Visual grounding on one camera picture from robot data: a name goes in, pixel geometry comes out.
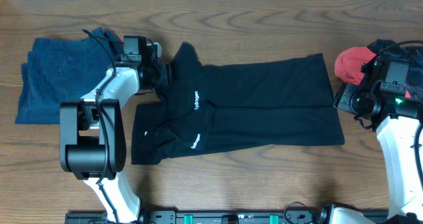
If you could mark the folded navy blue garment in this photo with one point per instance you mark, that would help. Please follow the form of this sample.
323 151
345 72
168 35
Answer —
59 70

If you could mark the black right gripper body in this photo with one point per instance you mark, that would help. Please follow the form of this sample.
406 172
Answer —
352 100

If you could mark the black patterned garment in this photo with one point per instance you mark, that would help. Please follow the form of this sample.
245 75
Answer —
408 50

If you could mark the red garment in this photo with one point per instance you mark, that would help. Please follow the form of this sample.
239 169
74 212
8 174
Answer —
348 65

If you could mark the black polo shirt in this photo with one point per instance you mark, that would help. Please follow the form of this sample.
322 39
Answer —
214 109

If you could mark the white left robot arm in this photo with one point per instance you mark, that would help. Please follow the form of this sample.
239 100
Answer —
92 143

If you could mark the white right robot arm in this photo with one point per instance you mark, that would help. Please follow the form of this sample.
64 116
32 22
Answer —
397 123

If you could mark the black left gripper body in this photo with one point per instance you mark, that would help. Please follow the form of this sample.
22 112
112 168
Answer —
156 76

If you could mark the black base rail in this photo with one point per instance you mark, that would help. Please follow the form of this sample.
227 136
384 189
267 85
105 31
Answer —
292 215

